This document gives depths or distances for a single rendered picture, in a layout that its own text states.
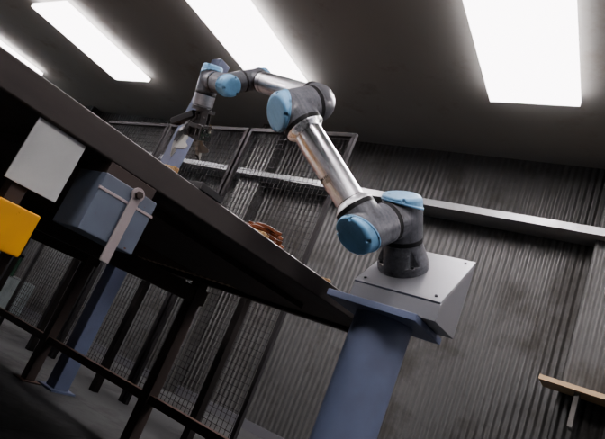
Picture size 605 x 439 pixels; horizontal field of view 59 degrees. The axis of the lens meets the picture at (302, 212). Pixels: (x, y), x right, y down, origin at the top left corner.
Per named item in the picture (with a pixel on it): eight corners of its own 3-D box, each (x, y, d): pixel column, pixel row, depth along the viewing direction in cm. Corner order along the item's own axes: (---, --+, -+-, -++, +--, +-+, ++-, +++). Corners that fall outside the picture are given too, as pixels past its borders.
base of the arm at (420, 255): (436, 260, 160) (437, 229, 156) (417, 282, 148) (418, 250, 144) (389, 251, 168) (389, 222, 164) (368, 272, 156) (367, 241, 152)
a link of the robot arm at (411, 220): (432, 235, 153) (433, 191, 148) (401, 249, 146) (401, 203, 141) (401, 224, 162) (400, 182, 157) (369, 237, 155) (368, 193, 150)
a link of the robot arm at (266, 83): (353, 83, 160) (260, 59, 194) (326, 88, 153) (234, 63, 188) (351, 120, 165) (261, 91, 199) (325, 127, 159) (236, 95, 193)
